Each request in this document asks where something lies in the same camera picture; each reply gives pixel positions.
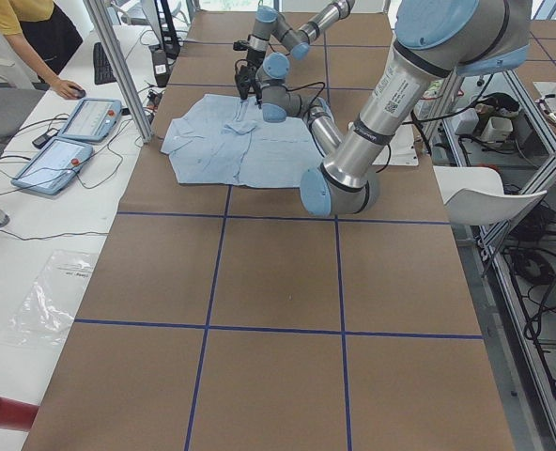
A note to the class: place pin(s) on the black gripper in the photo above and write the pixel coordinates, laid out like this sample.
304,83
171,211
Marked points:
254,56
246,75

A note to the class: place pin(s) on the light blue striped shirt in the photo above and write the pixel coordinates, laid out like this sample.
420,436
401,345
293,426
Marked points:
224,140

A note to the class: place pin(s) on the person's forearm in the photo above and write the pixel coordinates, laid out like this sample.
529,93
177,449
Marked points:
31,58

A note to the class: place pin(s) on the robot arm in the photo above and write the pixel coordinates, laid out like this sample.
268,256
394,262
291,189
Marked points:
431,40
271,23

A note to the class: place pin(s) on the person's hand on mouse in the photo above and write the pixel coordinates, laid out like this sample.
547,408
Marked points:
63,87

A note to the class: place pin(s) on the black keyboard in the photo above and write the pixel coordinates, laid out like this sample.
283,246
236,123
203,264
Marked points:
103,71

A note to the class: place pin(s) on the upper blue teach pendant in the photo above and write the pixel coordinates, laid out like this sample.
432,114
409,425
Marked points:
91,120

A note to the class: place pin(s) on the blue teach pendant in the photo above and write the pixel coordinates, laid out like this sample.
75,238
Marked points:
91,120
54,167

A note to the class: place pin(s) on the black computer mouse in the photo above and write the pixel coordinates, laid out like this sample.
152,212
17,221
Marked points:
78,92

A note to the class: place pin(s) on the lower blue teach pendant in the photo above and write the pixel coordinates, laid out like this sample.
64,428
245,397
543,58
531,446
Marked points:
54,167

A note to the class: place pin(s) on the white plastic chair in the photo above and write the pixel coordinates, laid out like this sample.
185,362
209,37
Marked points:
474,196

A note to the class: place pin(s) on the clear plastic bag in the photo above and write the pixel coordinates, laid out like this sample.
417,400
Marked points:
46,314

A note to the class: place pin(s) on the red cylinder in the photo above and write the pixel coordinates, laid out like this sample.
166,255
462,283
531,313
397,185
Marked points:
17,415

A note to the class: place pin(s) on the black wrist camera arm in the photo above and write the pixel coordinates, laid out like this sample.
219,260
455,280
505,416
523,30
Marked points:
241,45

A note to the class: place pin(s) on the aluminium frame post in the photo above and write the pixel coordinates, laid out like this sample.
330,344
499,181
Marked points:
98,14

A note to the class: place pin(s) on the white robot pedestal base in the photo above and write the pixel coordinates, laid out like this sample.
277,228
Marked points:
401,151

